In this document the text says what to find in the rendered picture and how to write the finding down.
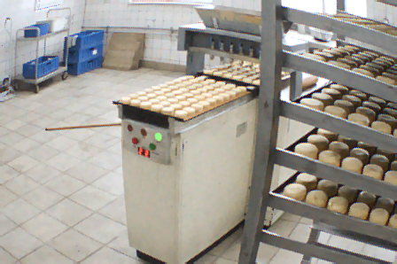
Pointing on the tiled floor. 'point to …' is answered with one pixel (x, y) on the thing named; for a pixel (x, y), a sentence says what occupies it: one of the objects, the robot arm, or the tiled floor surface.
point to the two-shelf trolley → (43, 55)
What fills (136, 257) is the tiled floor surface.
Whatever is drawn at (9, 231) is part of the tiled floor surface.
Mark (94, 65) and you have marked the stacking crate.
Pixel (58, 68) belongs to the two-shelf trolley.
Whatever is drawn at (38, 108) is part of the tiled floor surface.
